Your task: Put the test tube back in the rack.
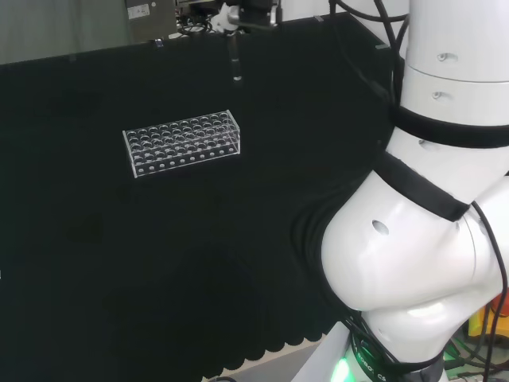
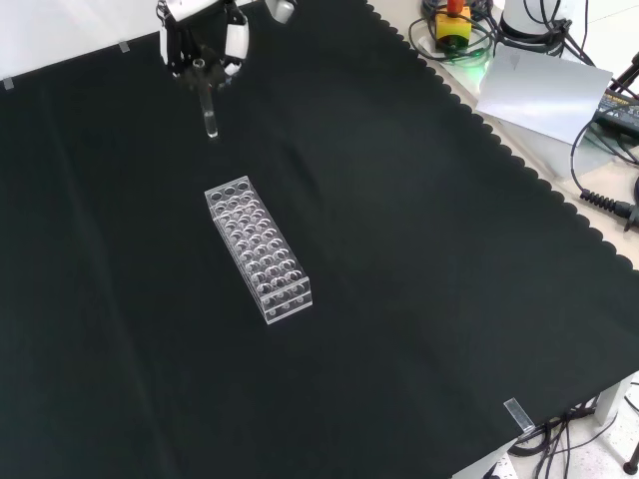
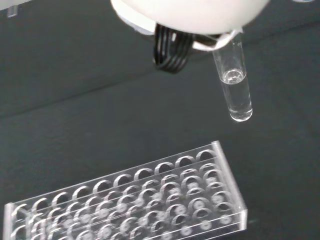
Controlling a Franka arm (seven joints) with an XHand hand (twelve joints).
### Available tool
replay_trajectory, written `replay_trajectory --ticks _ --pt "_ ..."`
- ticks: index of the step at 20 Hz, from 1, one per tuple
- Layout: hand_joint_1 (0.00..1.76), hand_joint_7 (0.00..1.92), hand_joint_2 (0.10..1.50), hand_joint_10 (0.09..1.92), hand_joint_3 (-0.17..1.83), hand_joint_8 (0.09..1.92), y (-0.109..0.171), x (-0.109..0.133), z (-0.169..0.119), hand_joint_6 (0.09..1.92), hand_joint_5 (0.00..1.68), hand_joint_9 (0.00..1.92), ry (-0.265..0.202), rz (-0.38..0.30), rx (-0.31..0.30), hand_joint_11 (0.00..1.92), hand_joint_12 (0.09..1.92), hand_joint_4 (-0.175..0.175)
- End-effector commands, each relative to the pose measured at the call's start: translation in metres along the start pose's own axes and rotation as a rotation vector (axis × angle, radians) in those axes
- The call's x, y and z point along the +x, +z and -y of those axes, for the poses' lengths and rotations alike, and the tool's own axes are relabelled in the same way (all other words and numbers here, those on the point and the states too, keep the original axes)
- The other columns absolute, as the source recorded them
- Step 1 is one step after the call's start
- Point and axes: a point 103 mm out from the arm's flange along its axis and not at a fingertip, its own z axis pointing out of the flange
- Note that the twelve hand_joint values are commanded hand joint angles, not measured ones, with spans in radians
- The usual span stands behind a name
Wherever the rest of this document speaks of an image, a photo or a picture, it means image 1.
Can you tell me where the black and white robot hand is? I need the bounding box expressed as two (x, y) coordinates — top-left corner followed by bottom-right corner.
(209, 0), (280, 36)

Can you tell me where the clear glass test tube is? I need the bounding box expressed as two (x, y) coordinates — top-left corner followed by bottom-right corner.
(227, 33), (243, 82)

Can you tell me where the clear acrylic test tube rack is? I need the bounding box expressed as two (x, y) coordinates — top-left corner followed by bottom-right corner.
(122, 110), (243, 179)

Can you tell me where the grey equipment cabinet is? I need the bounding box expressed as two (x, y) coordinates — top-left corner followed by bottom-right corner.
(124, 0), (178, 41)

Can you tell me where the black bench cloth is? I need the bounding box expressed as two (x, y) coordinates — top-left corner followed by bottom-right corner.
(0, 10), (403, 382)

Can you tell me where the yellow stop button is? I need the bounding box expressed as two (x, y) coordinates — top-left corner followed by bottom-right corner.
(466, 309), (496, 340)

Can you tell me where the black cable bundle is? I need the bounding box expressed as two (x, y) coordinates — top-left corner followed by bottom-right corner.
(328, 0), (410, 107)

